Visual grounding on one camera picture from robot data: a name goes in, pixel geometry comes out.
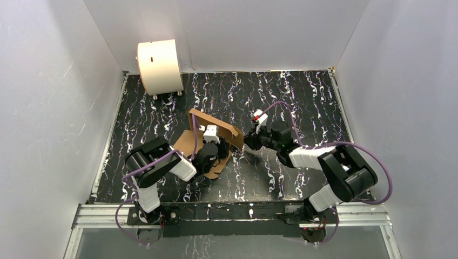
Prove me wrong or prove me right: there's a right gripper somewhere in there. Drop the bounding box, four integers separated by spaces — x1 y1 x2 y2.
240 124 280 152

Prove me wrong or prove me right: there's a brown cardboard box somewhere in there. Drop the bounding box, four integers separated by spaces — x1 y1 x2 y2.
172 108 244 180

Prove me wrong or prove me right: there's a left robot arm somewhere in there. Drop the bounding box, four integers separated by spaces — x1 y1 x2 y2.
122 137 230 224

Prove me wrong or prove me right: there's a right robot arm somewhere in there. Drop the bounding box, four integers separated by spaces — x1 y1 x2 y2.
244 121 378 223

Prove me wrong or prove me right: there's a cream cylindrical wooden box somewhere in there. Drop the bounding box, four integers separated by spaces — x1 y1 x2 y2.
136 39 184 100

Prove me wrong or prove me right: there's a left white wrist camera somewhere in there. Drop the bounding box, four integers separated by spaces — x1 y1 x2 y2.
199 125 220 144

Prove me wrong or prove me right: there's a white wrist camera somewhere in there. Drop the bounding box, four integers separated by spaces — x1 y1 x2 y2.
199 125 220 144
253 110 268 135

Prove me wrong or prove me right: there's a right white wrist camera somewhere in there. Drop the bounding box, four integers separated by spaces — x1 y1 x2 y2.
253 110 268 135

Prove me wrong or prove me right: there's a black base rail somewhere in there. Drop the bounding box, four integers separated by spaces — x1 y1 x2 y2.
126 201 336 241

